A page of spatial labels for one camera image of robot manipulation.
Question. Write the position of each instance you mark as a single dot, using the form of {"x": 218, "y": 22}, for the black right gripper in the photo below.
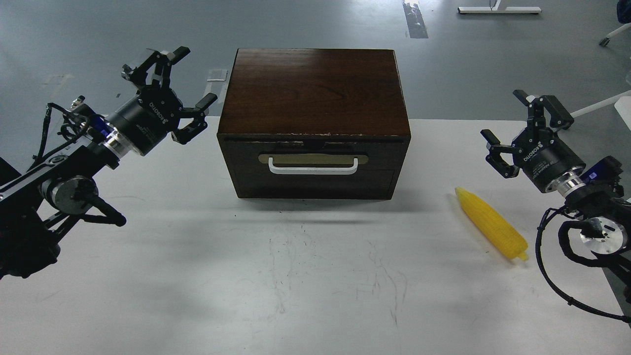
{"x": 540, "y": 154}

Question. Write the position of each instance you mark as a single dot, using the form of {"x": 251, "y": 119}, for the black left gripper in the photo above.
{"x": 155, "y": 111}

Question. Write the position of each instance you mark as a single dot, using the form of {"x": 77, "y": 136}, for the yellow plastic corn cob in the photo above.
{"x": 492, "y": 225}

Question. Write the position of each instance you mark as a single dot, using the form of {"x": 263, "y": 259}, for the wooden drawer with white handle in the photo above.
{"x": 314, "y": 169}

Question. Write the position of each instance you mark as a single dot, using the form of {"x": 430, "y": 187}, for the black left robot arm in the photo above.
{"x": 39, "y": 207}

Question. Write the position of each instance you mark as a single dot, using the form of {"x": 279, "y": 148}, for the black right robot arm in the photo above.
{"x": 596, "y": 232}

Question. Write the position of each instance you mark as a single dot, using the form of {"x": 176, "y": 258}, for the white table leg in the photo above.
{"x": 601, "y": 104}

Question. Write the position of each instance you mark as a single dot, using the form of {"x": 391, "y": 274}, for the white chair leg with caster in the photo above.
{"x": 605, "y": 41}

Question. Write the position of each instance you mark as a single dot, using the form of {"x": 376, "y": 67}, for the dark wooden cabinet box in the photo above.
{"x": 315, "y": 94}

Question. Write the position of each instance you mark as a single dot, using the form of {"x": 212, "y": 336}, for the grey floor tape strip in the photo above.
{"x": 414, "y": 19}

